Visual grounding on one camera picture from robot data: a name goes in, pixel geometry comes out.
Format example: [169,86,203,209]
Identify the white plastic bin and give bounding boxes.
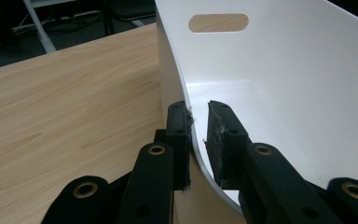
[154,0,358,217]

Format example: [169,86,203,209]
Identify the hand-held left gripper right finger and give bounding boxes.
[203,100,254,190]

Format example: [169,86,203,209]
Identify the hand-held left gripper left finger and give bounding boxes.
[153,100,194,191]

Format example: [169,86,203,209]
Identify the white metal desk frame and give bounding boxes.
[22,0,102,54]

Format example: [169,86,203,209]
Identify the black floor cables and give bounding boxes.
[12,13,106,35]

